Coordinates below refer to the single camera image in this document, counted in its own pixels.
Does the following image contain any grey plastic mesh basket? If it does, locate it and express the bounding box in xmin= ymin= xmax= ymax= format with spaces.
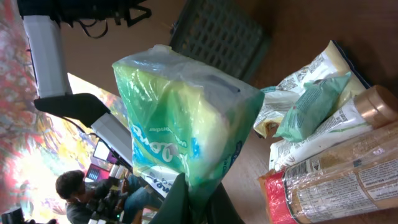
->
xmin=169 ymin=0 xmax=271 ymax=82

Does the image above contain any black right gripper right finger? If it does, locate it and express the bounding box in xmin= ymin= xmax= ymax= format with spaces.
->
xmin=206 ymin=184 xmax=244 ymax=224

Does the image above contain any orange spaghetti packet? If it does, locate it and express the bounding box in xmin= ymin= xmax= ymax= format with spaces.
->
xmin=259 ymin=123 xmax=397 ymax=223

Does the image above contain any teal plastic packet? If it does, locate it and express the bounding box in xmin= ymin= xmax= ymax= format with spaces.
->
xmin=274 ymin=72 xmax=351 ymax=142

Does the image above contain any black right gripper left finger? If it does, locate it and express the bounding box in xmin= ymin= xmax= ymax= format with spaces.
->
xmin=149 ymin=173 xmax=190 ymax=224

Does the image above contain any white tube with gold cap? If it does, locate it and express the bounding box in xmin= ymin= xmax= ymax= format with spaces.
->
xmin=269 ymin=85 xmax=397 ymax=171

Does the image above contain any seated person in background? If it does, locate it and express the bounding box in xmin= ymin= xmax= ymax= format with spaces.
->
xmin=55 ymin=169 xmax=162 ymax=224

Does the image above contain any white cream snack bag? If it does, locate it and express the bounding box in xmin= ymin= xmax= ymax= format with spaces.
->
xmin=252 ymin=39 xmax=373 ymax=139

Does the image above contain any green white tissue pack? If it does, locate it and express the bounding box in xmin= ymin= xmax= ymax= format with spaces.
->
xmin=113 ymin=45 xmax=264 ymax=214

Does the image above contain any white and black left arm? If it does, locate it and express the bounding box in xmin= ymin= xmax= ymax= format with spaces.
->
xmin=17 ymin=0 xmax=152 ymax=169

